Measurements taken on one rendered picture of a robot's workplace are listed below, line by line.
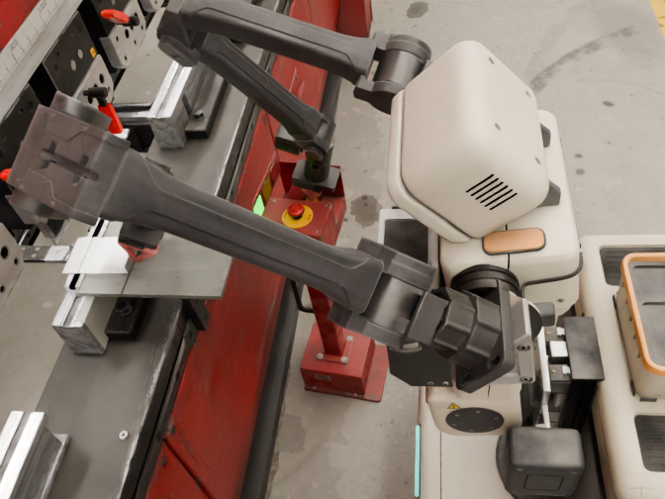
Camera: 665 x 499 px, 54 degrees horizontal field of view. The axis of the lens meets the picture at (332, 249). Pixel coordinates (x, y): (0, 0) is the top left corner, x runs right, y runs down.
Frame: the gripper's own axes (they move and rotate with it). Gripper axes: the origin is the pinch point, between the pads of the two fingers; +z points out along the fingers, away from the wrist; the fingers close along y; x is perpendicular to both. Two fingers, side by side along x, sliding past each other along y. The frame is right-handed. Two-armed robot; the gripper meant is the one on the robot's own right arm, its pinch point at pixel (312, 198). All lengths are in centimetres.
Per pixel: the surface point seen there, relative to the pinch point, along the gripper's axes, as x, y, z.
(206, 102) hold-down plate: -14.1, 31.8, -8.2
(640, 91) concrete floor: -145, -112, 48
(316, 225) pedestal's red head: 11.6, -3.4, -5.2
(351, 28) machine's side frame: -172, 18, 73
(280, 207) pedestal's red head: 7.3, 6.1, -2.6
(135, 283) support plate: 47, 22, -22
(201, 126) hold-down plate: -5.2, 29.8, -8.9
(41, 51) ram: 30, 41, -53
